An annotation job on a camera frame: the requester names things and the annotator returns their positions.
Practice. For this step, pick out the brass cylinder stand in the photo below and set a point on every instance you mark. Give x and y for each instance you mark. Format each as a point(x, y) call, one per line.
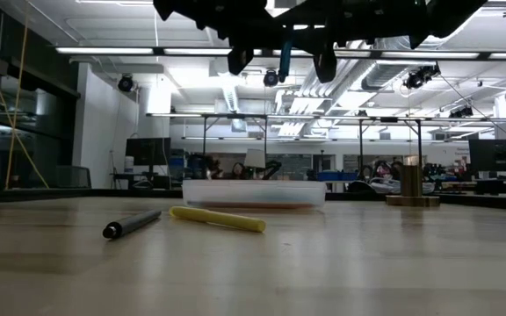
point(411, 180)

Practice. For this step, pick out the white lampshade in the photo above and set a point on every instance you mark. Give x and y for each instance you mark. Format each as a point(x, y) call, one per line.
point(255, 159)

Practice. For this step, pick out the black computer monitor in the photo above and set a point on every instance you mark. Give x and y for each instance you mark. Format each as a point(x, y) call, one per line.
point(147, 151)
point(496, 154)

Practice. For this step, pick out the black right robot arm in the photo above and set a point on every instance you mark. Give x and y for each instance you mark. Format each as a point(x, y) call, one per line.
point(446, 13)

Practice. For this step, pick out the round black wall speaker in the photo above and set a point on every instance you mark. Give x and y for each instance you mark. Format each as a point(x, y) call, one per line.
point(270, 79)
point(126, 83)

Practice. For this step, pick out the thin black pen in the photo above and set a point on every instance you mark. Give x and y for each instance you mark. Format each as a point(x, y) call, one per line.
point(132, 224)

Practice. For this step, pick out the grey mesh chair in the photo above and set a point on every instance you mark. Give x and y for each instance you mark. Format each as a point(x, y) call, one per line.
point(74, 177)

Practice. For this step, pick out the person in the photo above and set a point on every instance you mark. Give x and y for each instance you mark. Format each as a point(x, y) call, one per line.
point(385, 170)
point(237, 171)

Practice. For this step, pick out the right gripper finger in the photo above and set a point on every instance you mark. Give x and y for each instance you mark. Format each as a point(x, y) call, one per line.
point(325, 61)
point(239, 59)

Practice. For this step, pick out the clear pencil box orange lid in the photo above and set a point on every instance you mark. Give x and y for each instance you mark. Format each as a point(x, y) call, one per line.
point(253, 188)

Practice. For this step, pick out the black ceiling-hung camera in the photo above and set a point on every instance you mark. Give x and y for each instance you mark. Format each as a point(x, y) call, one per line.
point(417, 79)

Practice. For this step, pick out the yellow highlighter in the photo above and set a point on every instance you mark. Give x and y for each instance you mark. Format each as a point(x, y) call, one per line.
point(218, 218)

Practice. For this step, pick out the black workbench frame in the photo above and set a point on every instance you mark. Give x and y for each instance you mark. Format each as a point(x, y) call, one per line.
point(204, 140)
point(361, 145)

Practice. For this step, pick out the blue storage bin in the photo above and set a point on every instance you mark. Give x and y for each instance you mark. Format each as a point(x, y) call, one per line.
point(338, 176)

